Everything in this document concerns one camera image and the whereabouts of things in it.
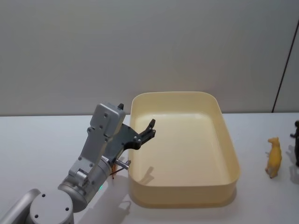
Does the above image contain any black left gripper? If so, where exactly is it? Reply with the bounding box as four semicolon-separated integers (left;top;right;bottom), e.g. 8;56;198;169
102;103;157;162

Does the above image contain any cream plastic tub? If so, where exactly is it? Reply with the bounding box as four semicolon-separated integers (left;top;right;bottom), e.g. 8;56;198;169
127;91;242;209

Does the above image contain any yellow toy animal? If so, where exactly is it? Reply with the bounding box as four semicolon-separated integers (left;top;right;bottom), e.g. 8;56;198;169
264;137;283;179

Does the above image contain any black toy animal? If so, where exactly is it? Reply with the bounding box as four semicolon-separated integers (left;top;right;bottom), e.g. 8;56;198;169
289;120;299;167

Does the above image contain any thin cable with silver plug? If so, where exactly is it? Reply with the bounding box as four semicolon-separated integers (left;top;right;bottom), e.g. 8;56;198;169
110;159;131;180

